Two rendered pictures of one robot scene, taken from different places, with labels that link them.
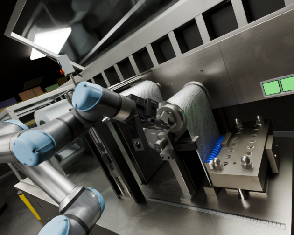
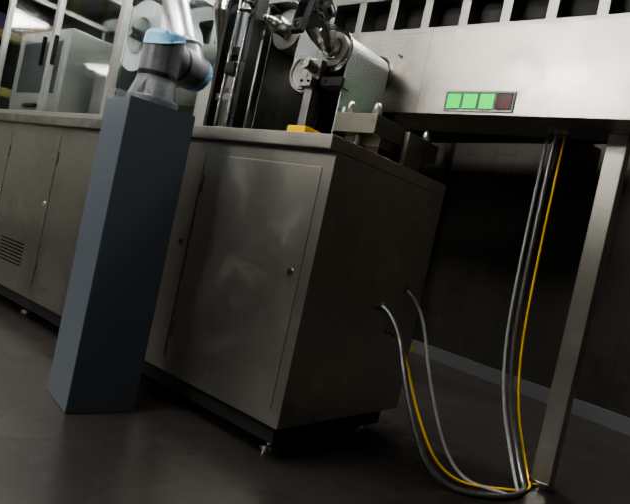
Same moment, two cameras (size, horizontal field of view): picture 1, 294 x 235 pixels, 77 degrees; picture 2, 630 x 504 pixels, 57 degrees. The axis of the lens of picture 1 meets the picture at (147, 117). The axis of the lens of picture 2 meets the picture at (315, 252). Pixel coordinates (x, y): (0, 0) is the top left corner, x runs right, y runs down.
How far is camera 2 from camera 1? 1.50 m
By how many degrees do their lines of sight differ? 13
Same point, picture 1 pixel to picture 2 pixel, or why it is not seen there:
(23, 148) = not seen: outside the picture
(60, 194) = (183, 29)
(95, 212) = (201, 70)
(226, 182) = (347, 124)
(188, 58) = (396, 38)
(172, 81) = not seen: hidden behind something
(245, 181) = (365, 120)
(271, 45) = (473, 54)
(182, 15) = not seen: outside the picture
